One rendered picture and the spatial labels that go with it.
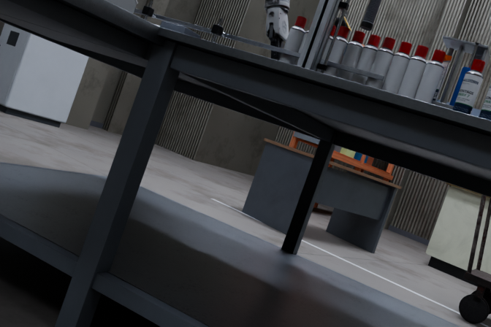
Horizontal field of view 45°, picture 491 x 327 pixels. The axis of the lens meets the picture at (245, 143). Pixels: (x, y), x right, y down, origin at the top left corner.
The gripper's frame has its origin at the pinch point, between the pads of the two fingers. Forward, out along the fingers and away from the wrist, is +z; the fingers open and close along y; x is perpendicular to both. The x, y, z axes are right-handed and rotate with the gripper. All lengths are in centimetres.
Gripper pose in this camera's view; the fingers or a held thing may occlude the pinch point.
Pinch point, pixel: (276, 55)
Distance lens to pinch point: 203.3
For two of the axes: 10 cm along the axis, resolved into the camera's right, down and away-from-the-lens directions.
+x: -9.1, 0.3, 4.1
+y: 4.1, 1.3, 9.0
